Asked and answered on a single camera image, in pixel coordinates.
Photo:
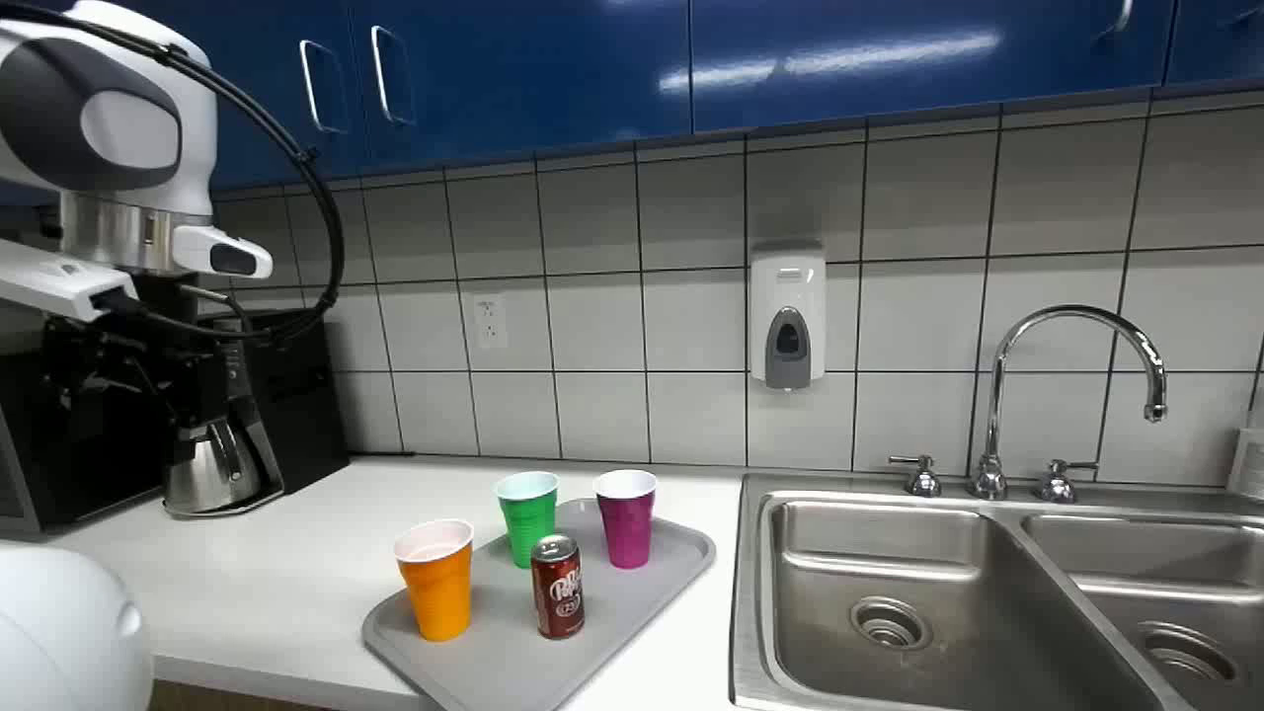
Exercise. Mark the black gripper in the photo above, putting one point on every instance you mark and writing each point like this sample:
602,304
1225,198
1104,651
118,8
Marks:
181,316

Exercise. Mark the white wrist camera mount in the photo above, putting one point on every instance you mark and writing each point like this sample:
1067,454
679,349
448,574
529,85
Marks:
53,277

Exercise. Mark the blue wall cabinet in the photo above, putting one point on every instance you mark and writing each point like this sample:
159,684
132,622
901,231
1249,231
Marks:
556,65

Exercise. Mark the chrome gooseneck faucet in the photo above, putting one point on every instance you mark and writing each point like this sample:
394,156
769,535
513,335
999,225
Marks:
1051,316

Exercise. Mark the orange plastic cup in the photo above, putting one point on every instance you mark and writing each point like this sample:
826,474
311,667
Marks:
435,587

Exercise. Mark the green plastic cup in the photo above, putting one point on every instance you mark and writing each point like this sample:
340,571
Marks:
529,517

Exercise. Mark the purple plastic cup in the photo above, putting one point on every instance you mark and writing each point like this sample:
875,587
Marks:
625,522

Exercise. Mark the white rounded robot base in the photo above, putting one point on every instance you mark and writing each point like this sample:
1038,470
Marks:
60,632

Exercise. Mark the grey plastic tray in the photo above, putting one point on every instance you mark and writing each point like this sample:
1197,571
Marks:
619,604

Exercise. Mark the white wall power outlet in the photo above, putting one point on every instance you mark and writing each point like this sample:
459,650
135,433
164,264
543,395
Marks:
486,322

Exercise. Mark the stainless steel double sink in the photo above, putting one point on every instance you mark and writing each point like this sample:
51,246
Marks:
951,576

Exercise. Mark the black microwave oven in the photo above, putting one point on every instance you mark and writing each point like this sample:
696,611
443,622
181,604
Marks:
53,449

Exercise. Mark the red soda can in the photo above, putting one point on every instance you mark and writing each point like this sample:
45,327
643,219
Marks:
559,592

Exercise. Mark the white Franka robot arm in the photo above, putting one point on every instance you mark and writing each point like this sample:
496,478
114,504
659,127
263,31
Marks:
91,131

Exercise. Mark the white wall soap dispenser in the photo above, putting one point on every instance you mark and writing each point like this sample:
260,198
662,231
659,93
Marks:
787,309

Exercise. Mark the steel coffee carafe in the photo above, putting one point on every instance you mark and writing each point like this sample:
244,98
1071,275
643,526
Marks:
210,474

